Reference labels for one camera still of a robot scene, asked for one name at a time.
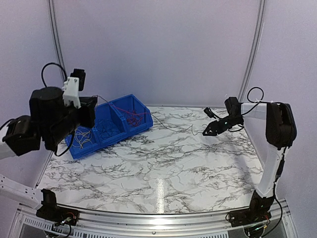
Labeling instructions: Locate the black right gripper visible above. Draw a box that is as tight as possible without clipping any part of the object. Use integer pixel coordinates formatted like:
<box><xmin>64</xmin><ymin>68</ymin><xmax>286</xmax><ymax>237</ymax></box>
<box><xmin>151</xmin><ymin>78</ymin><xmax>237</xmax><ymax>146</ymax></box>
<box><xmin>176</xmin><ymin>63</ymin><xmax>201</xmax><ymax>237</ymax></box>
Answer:
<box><xmin>202</xmin><ymin>115</ymin><xmax>242</xmax><ymax>136</ymax></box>

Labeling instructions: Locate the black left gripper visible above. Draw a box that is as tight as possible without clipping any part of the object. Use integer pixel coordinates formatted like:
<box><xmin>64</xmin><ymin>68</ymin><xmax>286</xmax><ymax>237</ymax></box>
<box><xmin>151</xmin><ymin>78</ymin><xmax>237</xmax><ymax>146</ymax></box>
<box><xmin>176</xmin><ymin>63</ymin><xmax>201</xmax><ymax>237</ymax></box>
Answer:
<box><xmin>46</xmin><ymin>96</ymin><xmax>97</xmax><ymax>147</ymax></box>

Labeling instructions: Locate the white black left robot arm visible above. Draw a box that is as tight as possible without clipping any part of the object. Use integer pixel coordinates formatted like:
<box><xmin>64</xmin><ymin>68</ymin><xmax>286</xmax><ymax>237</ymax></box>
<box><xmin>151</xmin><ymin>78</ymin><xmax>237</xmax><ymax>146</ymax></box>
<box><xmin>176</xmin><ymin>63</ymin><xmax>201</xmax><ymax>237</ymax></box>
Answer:
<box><xmin>0</xmin><ymin>87</ymin><xmax>98</xmax><ymax>227</ymax></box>

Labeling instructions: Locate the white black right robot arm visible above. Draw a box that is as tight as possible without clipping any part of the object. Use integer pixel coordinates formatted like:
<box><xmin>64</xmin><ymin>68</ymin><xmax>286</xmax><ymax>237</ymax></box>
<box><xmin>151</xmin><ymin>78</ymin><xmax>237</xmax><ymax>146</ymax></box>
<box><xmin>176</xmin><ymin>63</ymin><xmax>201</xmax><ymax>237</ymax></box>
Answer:
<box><xmin>202</xmin><ymin>97</ymin><xmax>297</xmax><ymax>227</ymax></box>

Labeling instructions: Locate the blue three-compartment plastic bin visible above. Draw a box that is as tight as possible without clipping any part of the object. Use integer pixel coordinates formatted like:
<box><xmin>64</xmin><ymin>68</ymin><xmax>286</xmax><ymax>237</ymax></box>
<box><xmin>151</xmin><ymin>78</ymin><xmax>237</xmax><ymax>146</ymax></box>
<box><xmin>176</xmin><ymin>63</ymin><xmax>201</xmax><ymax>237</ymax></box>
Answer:
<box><xmin>65</xmin><ymin>94</ymin><xmax>153</xmax><ymax>160</ymax></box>

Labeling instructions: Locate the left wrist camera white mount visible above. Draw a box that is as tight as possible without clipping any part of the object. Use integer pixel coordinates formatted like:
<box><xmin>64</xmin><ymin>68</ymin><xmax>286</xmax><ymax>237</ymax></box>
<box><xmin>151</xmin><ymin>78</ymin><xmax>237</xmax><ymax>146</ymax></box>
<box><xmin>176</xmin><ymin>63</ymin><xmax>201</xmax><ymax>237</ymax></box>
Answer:
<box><xmin>62</xmin><ymin>68</ymin><xmax>86</xmax><ymax>109</ymax></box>

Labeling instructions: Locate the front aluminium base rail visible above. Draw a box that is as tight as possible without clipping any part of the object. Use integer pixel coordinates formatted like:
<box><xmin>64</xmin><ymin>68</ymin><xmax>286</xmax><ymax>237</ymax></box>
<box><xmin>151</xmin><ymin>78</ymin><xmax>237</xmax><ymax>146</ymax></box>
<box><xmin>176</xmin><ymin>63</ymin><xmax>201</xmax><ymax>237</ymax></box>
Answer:
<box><xmin>8</xmin><ymin>199</ymin><xmax>298</xmax><ymax>238</ymax></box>

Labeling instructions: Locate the left aluminium frame post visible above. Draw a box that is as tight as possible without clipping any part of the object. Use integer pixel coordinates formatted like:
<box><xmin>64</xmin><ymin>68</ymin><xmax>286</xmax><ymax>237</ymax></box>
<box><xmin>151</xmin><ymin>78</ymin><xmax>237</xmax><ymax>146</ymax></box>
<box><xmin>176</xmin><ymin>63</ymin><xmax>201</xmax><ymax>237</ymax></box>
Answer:
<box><xmin>47</xmin><ymin>0</ymin><xmax>67</xmax><ymax>82</ymax></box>

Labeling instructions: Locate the aluminium frame post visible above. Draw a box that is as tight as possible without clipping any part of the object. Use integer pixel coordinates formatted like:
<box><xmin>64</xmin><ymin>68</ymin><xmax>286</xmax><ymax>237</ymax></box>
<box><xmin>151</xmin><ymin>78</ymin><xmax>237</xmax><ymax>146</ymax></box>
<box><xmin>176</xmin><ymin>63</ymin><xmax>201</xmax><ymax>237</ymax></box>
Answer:
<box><xmin>238</xmin><ymin>0</ymin><xmax>266</xmax><ymax>101</ymax></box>
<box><xmin>47</xmin><ymin>0</ymin><xmax>67</xmax><ymax>82</ymax></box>

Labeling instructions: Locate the right aluminium frame post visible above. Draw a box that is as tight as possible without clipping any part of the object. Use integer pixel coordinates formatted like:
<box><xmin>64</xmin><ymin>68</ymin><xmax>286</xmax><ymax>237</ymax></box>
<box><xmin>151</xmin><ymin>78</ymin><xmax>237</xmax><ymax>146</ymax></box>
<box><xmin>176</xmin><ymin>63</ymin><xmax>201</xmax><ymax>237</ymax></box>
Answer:
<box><xmin>238</xmin><ymin>0</ymin><xmax>266</xmax><ymax>101</ymax></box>

